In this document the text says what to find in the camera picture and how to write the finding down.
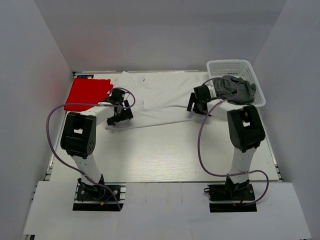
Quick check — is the white plastic basket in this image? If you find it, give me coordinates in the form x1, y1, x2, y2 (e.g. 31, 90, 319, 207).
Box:
206, 59, 266, 108

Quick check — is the blue label sticker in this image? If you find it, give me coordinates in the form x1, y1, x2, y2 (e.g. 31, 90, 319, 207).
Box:
76, 74, 94, 79

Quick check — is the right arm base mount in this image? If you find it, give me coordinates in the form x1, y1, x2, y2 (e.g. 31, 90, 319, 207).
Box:
203, 184, 257, 213

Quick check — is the white t-shirt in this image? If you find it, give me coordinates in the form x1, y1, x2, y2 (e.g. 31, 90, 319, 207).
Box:
105, 72, 209, 131

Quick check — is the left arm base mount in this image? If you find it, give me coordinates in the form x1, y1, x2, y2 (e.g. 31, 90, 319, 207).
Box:
72, 178, 126, 212

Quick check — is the folded red t-shirt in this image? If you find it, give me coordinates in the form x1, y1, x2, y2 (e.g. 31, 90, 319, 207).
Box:
65, 78, 114, 104

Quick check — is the dark grey t-shirt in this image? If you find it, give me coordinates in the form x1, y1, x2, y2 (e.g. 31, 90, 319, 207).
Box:
212, 75, 257, 105

